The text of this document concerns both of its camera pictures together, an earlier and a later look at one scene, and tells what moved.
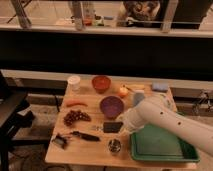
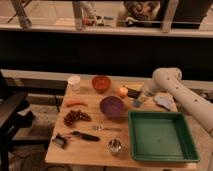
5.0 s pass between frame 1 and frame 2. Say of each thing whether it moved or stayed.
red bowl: stayed
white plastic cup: stayed
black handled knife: stayed
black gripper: moved
